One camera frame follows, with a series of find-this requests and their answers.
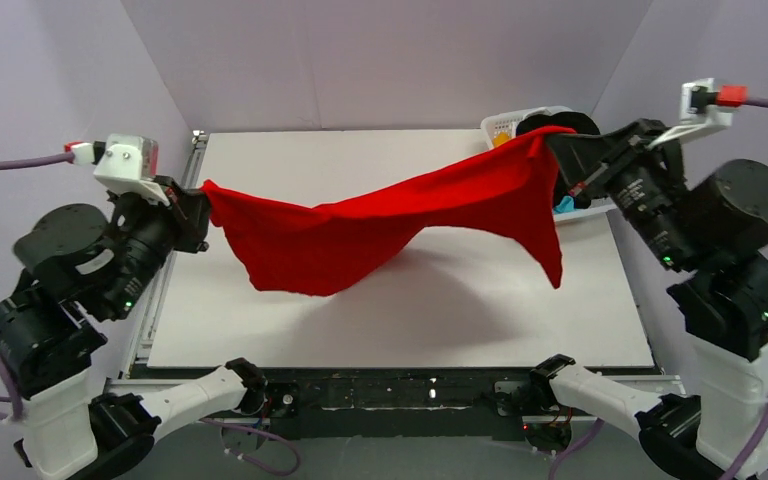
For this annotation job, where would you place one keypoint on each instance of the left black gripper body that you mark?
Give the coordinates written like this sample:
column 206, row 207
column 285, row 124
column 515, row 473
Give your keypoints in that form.
column 185, row 216

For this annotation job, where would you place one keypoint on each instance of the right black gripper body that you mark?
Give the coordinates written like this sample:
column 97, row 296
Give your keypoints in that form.
column 604, row 168

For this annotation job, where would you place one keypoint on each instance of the red t-shirt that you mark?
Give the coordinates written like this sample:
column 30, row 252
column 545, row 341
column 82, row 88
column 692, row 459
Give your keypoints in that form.
column 320, row 251

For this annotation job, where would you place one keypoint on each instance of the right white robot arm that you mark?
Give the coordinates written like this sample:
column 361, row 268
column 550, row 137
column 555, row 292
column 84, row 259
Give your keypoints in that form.
column 713, row 232

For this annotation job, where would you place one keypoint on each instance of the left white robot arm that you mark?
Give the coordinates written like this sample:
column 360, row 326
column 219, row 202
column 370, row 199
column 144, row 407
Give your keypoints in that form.
column 81, row 266

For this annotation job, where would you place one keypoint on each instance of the black garment in basket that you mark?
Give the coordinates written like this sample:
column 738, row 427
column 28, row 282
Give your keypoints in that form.
column 579, row 122

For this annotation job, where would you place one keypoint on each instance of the teal garment in basket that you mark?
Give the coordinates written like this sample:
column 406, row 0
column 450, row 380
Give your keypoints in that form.
column 569, row 204

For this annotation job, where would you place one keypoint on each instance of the yellow garment in basket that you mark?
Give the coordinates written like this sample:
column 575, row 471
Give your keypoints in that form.
column 500, row 139

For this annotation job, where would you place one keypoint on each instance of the white plastic laundry basket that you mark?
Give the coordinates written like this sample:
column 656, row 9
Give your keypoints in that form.
column 507, row 122

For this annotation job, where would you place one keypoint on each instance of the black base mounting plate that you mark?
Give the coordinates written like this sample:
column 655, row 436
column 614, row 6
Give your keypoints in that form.
column 405, row 402

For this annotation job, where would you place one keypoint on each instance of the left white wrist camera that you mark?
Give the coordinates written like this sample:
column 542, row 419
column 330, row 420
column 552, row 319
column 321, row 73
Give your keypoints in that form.
column 123, row 164

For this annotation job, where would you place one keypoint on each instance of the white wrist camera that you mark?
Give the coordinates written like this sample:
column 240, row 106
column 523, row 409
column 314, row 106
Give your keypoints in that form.
column 707, row 106
column 123, row 164

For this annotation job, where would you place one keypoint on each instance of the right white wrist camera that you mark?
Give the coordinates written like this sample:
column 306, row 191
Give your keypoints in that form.
column 707, row 106

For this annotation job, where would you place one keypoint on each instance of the aluminium frame rail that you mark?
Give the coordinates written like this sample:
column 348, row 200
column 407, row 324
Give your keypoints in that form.
column 453, row 298

